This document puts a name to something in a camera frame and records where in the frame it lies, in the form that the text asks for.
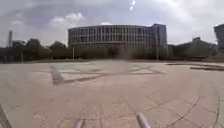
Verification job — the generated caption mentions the large curved glass-fronted building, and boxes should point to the large curved glass-fronted building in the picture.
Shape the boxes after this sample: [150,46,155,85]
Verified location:
[67,23,169,59]

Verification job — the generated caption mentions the robot's own part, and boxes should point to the robot's own part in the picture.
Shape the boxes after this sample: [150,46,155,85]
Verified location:
[74,119,86,128]
[135,112,152,128]

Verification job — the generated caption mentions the low dark building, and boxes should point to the low dark building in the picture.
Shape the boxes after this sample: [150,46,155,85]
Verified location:
[167,36,220,58]

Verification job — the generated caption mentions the low dark steps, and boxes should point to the low dark steps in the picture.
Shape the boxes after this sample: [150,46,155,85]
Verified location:
[165,61,224,72]

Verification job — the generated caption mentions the row of dark trees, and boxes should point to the row of dark trees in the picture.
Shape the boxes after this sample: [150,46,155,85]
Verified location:
[0,38,168,63]

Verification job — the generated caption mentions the tall pale chimney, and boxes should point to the tall pale chimney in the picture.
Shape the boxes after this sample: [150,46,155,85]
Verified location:
[7,30,14,48]

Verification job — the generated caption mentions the dark tall building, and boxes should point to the dark tall building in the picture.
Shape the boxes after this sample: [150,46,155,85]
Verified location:
[213,23,224,52]

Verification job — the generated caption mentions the beige paved plaza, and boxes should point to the beige paved plaza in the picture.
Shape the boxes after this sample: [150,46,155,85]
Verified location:
[0,59,224,128]

